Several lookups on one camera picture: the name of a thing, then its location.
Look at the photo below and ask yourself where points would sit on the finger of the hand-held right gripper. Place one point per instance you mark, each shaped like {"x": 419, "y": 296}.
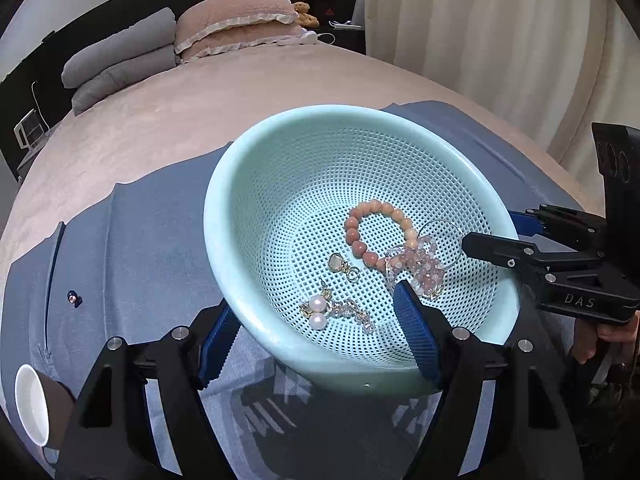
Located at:
{"x": 560, "y": 220}
{"x": 500, "y": 250}

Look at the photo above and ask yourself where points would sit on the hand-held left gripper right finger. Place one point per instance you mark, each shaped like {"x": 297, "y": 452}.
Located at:
{"x": 420, "y": 340}

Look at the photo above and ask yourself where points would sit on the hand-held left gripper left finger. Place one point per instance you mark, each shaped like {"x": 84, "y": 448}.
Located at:
{"x": 216, "y": 355}

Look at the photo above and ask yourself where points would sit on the silver bangle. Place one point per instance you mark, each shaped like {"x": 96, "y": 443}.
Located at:
{"x": 457, "y": 247}

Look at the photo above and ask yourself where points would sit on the clear crystal earring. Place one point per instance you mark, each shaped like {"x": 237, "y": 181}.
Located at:
{"x": 352, "y": 310}

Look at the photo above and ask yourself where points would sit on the pearl crystal earring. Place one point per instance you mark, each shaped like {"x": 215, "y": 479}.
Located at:
{"x": 316, "y": 321}
{"x": 316, "y": 303}

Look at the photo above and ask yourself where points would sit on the gold oval crystal earring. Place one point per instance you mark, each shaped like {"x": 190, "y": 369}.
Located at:
{"x": 336, "y": 261}

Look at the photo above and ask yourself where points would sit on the mint green plastic basket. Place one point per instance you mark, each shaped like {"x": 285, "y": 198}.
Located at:
{"x": 280, "y": 200}

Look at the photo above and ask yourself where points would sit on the person's right hand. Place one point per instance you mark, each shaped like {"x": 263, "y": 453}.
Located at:
{"x": 617, "y": 334}

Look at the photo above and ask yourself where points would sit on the blue cloth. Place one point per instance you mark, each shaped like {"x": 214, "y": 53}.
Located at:
{"x": 140, "y": 250}

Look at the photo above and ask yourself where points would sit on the small round stud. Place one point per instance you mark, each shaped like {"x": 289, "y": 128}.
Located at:
{"x": 74, "y": 299}

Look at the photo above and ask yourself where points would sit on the cream curtain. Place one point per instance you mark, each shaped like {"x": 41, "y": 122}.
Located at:
{"x": 475, "y": 50}

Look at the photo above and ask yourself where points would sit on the brown mug white inside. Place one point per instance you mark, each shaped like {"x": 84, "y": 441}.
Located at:
{"x": 31, "y": 402}

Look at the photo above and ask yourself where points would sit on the beige bed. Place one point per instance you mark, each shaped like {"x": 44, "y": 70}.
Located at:
{"x": 175, "y": 120}

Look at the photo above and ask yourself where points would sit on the white power strip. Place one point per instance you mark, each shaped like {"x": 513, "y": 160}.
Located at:
{"x": 346, "y": 24}

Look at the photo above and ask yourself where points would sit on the white handheld device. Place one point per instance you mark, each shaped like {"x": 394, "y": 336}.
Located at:
{"x": 305, "y": 37}

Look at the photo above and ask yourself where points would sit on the grey pillow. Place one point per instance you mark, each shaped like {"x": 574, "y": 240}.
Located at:
{"x": 120, "y": 40}
{"x": 125, "y": 77}

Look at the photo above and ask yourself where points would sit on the black nightstand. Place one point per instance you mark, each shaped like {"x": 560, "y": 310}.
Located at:
{"x": 332, "y": 7}

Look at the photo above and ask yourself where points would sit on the brown teddy bear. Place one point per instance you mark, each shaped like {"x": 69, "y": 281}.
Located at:
{"x": 305, "y": 14}

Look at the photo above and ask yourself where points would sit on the pink ruffled pillow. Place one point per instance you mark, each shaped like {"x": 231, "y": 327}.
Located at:
{"x": 230, "y": 15}
{"x": 235, "y": 42}

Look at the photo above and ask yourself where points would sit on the black headboard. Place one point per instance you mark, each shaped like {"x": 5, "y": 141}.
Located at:
{"x": 30, "y": 67}

